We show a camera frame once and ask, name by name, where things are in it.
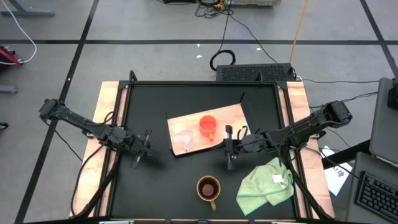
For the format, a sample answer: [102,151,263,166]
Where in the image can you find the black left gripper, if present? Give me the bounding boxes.
[119,129,154,170]

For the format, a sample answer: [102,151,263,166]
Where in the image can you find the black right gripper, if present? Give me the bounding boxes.
[223,124,267,171]

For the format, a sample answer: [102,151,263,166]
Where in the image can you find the orange plastic mug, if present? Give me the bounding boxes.
[198,114,218,141]

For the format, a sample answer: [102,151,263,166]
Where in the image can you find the green blue glazed ceramic mug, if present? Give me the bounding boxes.
[196,175,222,213]

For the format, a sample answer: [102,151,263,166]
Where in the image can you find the wooden cutting board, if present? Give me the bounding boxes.
[164,91,253,158]

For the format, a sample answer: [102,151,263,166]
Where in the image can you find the green microfiber cloth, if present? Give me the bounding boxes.
[235,157,295,217]

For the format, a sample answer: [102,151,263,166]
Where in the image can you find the wooden table side board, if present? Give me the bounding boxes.
[278,81,336,219]
[70,81,129,218]

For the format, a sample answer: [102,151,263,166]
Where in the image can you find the black computer case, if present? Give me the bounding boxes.
[215,63,297,83]

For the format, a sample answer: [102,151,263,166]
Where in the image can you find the white paper sheet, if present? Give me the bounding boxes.
[320,145,354,197]

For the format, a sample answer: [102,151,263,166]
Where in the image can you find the black keyboard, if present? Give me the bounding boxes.
[354,170,398,224]

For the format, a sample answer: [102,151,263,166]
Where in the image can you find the grey desk panel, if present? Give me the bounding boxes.
[368,77,398,165]

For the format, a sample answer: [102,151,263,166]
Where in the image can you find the red orange object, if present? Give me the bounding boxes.
[0,45,23,68]

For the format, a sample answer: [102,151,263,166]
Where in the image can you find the black frame strut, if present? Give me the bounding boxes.
[282,149,335,220]
[70,151,123,218]

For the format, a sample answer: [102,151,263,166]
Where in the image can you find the black aluminium table frame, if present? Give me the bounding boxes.
[102,70,305,221]

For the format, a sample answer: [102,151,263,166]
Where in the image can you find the black coiled cable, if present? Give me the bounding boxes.
[209,49,236,72]

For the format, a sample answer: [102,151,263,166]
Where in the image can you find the yellow cable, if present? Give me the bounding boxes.
[289,0,310,64]

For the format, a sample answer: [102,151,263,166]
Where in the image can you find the tangled black cable bundle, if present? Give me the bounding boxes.
[195,0,234,19]

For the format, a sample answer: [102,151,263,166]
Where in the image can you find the white cable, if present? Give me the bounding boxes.
[0,0,38,66]

